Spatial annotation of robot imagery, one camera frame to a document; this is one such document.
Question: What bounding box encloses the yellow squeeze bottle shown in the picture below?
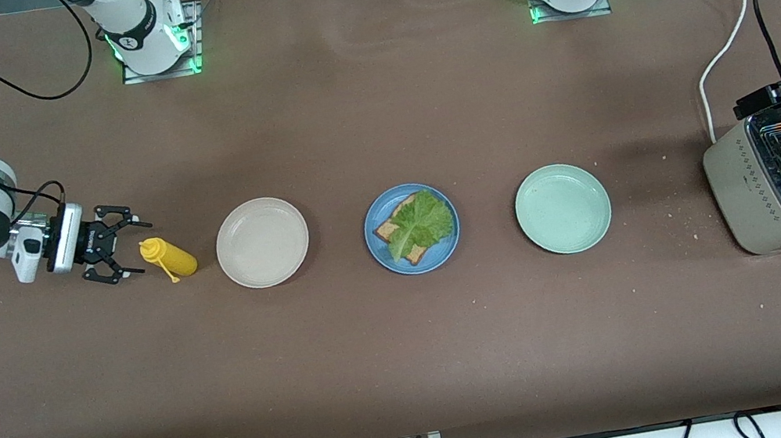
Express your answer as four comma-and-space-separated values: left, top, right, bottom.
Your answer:
138, 231, 200, 289

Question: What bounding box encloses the brown bread slice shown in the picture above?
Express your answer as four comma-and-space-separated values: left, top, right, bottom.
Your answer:
370, 199, 446, 271

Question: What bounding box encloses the green lettuce leaf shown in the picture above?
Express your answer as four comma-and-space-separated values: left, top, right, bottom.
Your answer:
379, 185, 460, 266

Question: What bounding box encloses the beige round plate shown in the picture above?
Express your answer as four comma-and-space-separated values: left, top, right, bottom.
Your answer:
208, 190, 317, 295

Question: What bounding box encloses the mint green round plate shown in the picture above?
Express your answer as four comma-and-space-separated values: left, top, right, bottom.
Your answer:
508, 156, 618, 262

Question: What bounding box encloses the blue round plate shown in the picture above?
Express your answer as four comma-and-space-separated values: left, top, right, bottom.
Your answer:
358, 176, 468, 283

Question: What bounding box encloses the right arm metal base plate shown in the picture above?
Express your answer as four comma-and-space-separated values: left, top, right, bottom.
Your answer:
112, 0, 210, 87

